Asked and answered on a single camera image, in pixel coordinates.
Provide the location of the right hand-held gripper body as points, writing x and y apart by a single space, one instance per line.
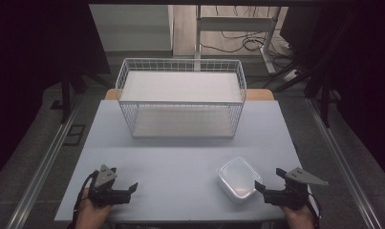
292 191

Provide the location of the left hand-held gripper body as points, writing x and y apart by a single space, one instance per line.
105 194

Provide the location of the white lidded plastic box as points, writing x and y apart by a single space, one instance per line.
239 179

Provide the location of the person's left hand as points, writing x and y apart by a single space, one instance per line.
91 213

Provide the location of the person's right hand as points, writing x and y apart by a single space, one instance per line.
297 218

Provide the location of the wooden board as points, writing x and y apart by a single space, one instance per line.
260 94

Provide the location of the black stand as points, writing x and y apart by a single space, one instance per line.
324 95

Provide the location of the white power strip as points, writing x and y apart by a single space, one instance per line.
291 75

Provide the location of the white cabinet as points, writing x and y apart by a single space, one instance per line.
131 27

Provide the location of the black floor bracket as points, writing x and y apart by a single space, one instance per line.
74 135

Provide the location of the aluminium rail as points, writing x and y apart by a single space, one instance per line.
343 162
43 165

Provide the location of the white metal desk frame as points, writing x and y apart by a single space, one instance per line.
234 24

